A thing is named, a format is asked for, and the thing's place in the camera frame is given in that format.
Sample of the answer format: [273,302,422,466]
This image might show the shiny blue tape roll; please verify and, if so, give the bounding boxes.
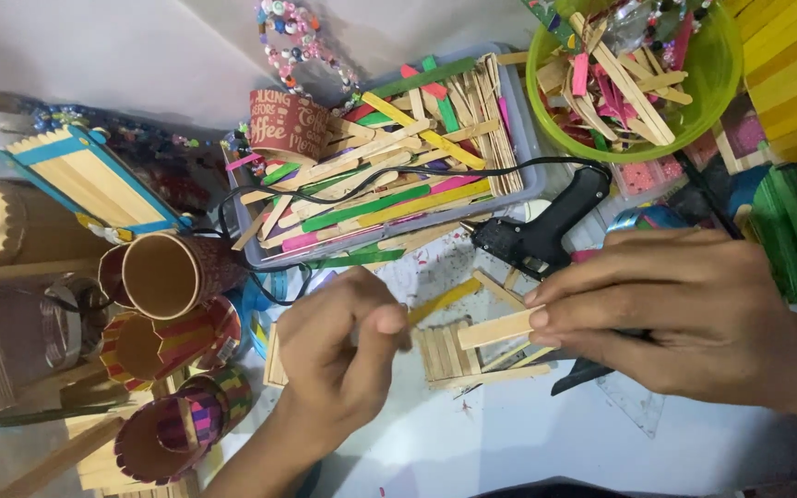
[605,204,691,250]

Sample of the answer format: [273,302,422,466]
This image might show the dark blue bead strands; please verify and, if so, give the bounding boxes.
[25,102,214,208]

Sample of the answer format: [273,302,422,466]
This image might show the blue-edged stick tray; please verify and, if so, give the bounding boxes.
[0,124,193,244]

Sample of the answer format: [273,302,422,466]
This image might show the clear plastic set square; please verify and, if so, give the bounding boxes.
[595,373,667,439]

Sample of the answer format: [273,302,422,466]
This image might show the grey plastic tray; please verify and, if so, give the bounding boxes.
[224,43,550,271]

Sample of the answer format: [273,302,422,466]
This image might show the yellow craft stick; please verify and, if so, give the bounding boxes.
[405,277,483,326]

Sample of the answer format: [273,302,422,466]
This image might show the stack of green sticks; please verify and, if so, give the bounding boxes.
[746,165,797,304]

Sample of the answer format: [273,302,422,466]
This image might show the red and yellow stick holder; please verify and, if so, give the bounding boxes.
[99,296,243,393]

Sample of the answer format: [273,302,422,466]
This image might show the green plastic bowl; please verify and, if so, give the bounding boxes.
[526,0,745,164]

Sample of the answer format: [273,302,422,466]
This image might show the small wooden stick panel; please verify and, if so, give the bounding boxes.
[263,322,290,388]

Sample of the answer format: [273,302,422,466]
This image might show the brown cup with maroon sleeve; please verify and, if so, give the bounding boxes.
[98,231,249,320]

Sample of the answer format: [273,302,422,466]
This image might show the person's left hand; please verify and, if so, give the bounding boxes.
[276,266,413,445]

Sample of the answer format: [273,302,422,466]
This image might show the pink and white bead string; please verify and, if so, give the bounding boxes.
[255,0,362,113]

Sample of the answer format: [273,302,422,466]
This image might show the black hot glue gun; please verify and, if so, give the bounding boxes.
[459,165,614,282]

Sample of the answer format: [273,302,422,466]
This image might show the heap of stick offcuts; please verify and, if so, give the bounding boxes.
[535,10,696,152]

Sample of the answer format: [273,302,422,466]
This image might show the stack of yellow sticks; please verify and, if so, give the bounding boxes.
[722,0,797,164]

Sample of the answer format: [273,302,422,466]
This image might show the pile of mixed coloured sticks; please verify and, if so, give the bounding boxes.
[231,53,525,272]

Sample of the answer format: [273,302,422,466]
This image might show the glued wooden stick panel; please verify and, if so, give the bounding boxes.
[411,320,553,390]

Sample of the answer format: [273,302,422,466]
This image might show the maroon printed paper cup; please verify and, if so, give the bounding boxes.
[248,88,332,165]

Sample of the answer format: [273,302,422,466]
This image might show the black glue gun cable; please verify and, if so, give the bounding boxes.
[217,155,607,307]

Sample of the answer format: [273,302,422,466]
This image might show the black scissors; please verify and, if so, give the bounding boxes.
[551,331,652,397]

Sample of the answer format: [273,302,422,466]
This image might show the box of pink glitter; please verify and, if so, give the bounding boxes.
[612,130,720,203]

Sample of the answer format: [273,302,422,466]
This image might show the plain wooden craft stick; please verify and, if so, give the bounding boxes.
[457,307,545,351]

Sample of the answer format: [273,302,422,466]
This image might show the round wooden stick box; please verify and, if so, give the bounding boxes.
[0,180,114,269]

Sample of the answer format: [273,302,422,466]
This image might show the person's right hand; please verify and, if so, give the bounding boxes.
[523,228,797,412]

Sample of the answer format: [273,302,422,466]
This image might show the purple and green stick holder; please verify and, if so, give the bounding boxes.
[113,365,256,486]

